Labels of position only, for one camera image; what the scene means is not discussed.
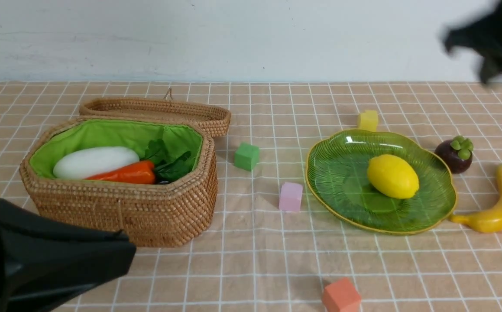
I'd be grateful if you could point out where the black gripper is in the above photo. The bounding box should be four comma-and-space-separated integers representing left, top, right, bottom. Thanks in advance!
443, 0, 502, 85

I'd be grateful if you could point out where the yellow lemon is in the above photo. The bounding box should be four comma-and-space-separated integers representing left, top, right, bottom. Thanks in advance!
367, 154, 420, 199

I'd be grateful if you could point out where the orange carrot with green leaves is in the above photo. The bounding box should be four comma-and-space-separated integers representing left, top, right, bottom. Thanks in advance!
85, 151, 191, 185

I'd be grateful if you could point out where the white radish with green leaves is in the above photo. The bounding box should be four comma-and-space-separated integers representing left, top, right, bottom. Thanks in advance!
52, 139, 193, 182

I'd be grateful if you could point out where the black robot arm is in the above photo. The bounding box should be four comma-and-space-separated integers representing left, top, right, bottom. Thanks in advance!
0, 0, 502, 312

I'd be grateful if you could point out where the dark purple mangosteen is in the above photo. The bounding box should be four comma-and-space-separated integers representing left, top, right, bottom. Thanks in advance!
434, 136, 474, 174

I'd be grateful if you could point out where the yellow foam cube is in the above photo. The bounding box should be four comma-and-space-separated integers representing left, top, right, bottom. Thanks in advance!
356, 110, 378, 132

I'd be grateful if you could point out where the green glass leaf plate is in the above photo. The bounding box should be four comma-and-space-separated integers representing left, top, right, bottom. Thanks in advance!
305, 129, 457, 235

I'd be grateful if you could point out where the pink foam cube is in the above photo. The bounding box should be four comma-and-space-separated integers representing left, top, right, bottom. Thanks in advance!
278, 182, 304, 212

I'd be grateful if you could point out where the green foam cube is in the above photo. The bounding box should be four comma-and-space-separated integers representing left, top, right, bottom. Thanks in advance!
234, 142, 259, 172

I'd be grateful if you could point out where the woven wicker basket lid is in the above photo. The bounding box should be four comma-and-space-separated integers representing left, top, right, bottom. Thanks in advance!
79, 88, 231, 137

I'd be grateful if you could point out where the orange foam cube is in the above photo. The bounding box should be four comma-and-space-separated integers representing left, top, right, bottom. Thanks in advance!
322, 278, 361, 312

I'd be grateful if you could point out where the woven wicker basket green lining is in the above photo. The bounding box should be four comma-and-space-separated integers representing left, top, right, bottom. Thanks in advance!
19, 115, 218, 247

